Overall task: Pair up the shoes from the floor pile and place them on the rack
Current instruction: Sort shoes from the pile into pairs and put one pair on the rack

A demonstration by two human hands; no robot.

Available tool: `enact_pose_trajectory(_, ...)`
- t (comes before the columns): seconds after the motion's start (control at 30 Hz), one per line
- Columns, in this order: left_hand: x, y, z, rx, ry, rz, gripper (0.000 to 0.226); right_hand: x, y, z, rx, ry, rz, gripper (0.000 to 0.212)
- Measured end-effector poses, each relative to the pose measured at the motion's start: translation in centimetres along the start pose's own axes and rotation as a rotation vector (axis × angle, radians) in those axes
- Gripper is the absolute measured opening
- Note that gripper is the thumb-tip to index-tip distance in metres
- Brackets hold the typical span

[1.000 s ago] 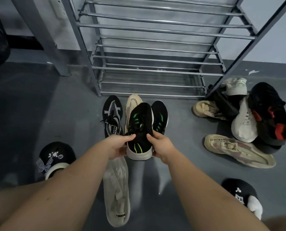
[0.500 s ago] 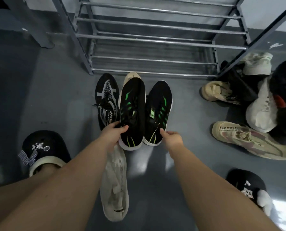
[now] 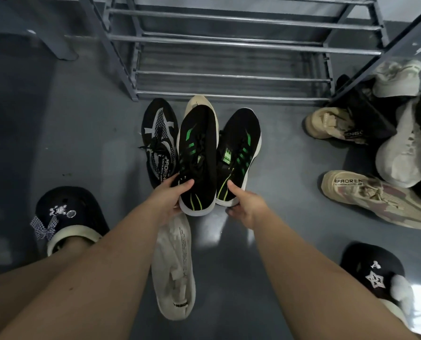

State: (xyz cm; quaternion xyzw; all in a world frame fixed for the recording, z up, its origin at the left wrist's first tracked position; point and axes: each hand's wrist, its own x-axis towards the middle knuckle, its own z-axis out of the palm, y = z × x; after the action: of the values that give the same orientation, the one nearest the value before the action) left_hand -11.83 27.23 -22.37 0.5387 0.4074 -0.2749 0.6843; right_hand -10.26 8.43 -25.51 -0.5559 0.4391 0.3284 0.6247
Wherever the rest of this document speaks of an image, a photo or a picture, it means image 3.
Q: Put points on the grey metal shoe rack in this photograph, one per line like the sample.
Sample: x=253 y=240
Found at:
x=231 y=44

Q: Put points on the person's right forearm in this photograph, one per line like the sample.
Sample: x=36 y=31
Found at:
x=320 y=279

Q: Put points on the grey metal bench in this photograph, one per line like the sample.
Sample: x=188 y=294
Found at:
x=51 y=31

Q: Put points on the person's left forearm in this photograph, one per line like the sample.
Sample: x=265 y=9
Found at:
x=90 y=279

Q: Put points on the person's left leg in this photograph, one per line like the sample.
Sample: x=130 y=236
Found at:
x=15 y=286

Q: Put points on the person's right hand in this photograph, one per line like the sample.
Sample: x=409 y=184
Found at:
x=251 y=210

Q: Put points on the person's left black clog slipper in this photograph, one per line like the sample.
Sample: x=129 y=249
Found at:
x=76 y=208

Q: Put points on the person's left hand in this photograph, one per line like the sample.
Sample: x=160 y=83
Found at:
x=166 y=201

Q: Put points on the person's black clog slipper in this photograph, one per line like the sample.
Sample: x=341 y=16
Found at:
x=76 y=208
x=366 y=262

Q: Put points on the black white patterned sneaker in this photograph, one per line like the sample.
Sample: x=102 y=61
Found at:
x=366 y=113
x=159 y=138

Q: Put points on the person's right black clog slipper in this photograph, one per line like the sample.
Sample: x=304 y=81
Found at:
x=366 y=262

